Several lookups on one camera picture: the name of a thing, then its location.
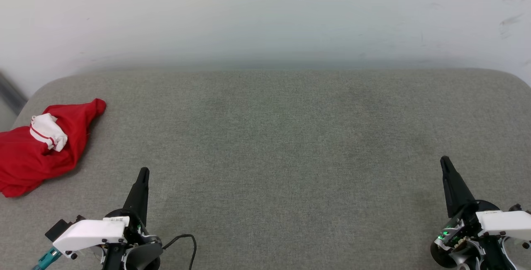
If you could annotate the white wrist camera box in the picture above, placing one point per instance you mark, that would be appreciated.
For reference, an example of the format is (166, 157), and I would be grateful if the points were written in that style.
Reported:
(89, 233)
(506, 222)

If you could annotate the red basketball jersey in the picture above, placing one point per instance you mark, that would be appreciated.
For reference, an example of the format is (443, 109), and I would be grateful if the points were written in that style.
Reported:
(25, 160)

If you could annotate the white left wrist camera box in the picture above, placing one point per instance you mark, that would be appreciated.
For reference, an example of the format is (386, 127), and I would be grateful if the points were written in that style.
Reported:
(89, 233)

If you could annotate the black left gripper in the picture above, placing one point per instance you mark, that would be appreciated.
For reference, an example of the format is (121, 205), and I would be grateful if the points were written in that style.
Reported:
(141, 249)

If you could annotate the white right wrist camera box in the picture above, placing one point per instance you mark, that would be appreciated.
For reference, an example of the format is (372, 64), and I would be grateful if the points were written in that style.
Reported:
(506, 222)

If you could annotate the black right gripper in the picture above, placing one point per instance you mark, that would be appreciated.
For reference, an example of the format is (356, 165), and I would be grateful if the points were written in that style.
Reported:
(464, 249)

